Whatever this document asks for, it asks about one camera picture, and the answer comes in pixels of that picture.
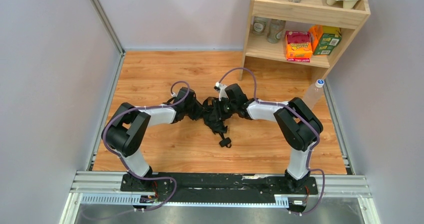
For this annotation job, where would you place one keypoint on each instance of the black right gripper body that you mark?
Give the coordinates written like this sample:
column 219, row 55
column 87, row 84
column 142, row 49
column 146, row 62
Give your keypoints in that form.
column 226, row 106

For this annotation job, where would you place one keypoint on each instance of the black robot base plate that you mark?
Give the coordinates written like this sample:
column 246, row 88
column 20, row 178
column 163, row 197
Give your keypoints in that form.
column 217, row 187

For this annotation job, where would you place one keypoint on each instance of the orange pink sponge box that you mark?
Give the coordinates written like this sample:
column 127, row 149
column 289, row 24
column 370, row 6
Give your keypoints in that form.
column 298, row 46

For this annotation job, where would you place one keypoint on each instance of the green orange carton box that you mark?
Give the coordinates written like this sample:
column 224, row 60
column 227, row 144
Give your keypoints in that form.
column 324, row 39

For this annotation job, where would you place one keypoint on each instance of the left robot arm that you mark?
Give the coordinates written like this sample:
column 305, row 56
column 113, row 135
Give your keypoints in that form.
column 124, row 133

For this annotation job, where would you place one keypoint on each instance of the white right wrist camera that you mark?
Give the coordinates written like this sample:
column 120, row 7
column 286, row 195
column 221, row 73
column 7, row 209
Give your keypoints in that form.
column 221, row 89

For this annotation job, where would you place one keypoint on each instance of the glass jar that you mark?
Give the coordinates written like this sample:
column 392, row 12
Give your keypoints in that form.
column 275, row 31
column 259, row 25

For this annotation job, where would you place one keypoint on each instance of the black folding umbrella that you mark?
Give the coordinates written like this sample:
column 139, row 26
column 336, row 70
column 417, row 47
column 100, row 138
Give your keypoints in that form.
column 217, row 127

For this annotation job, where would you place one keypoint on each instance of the wooden shelf unit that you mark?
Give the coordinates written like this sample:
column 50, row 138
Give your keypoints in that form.
column 313, row 12

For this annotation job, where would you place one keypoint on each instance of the clear plastic water bottle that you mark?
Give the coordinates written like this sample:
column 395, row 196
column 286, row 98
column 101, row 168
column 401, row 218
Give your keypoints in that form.
column 314, row 93

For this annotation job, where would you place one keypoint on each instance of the glass jar right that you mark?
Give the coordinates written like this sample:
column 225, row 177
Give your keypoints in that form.
column 275, row 31

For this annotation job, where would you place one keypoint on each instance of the aluminium frame rail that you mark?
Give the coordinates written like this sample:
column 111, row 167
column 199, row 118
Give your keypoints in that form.
column 107, row 197

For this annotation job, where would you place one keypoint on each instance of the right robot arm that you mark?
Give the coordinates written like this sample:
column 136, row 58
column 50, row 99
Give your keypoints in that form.
column 299, row 126

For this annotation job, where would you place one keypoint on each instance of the glass jar left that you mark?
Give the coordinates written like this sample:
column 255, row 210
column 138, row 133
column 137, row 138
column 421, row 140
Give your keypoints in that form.
column 259, row 25

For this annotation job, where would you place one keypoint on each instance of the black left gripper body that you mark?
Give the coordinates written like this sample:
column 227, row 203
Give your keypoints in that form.
column 200, row 108

